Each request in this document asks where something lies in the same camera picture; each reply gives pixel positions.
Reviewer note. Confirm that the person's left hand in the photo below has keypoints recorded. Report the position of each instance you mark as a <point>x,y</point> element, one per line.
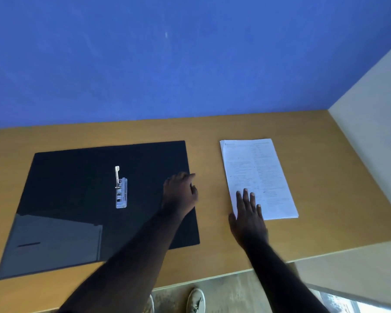
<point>179,195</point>

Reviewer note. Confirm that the person's right hand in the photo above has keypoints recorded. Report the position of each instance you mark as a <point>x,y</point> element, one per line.
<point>249,224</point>

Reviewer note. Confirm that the person's right thumb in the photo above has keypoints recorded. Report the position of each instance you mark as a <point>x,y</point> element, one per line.
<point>232,220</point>

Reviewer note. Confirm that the person's right middle finger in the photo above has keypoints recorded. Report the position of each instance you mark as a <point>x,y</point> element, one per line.
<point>247,200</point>

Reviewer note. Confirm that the person's right little finger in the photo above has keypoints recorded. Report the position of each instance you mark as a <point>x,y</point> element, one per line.
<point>259,212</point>

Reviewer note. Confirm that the person's left fingers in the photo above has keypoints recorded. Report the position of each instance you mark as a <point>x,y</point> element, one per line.
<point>188,184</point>

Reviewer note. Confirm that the person's left forearm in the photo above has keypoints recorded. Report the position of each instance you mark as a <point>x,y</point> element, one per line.
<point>127,267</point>

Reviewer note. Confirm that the person's right forearm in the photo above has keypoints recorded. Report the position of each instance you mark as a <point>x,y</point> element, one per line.
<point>280,280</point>

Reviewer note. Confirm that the stack of white printed papers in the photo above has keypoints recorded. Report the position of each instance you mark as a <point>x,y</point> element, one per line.
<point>264,172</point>

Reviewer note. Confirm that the metal file fastener clip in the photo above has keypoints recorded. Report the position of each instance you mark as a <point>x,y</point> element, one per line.
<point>121,192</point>

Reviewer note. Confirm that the white shoe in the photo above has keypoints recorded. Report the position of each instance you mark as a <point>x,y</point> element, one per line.
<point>195,301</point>
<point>151,304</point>

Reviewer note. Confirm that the black open file folder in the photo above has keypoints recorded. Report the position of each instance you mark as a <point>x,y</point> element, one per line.
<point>71,185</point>

